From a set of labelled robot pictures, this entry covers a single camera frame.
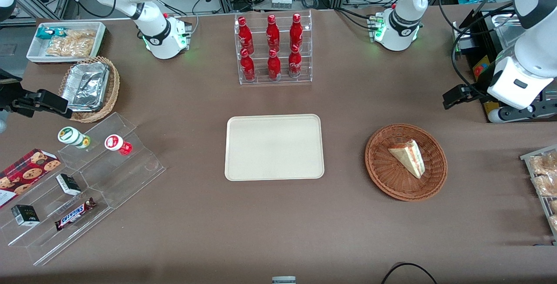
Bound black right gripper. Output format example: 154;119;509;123
0;69;74;119

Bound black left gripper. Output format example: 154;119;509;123
443;84;557;120

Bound triangle sandwich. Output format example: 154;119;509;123
387;139;426;180

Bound light oval wicker basket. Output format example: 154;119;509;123
58;56;121;124

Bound brown round wicker basket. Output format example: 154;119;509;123
365;123;448;202

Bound beige plastic serving tray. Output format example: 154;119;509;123
224;114;325;182

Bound stacked aluminium foil containers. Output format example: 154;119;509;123
60;61;110;113

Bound green lid yogurt cup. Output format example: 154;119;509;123
57;126;91;150

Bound black food warmer cabinet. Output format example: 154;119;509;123
452;0;557;124

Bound white rectangular snack bin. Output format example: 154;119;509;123
26;21;107;64

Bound clear bag of crackers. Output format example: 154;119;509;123
45;29;97;58

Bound green snack packet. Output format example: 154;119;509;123
36;27;67;40

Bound red cookie box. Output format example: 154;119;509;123
0;148;62;210

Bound red lid yogurt cup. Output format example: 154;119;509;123
104;134;133;156

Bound steel food pan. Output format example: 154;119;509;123
491;12;529;54

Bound small black carton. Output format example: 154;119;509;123
55;173;82;197
10;204;41;227

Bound clear acrylic tiered stand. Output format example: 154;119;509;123
0;112;167;267

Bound wrapped bread bun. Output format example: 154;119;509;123
529;151;557;176
533;174;557;197

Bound Snickers chocolate bar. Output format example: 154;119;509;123
54;197;97;232

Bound clear acrylic bottle rack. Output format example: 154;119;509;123
234;10;313;86

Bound red cola bottle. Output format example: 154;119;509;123
240;48;256;82
266;14;281;52
290;13;304;50
288;44;302;79
267;49;282;80
237;16;255;55

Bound metal wire bread rack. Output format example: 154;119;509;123
520;144;557;243

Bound black cable loop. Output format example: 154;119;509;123
381;263;438;284

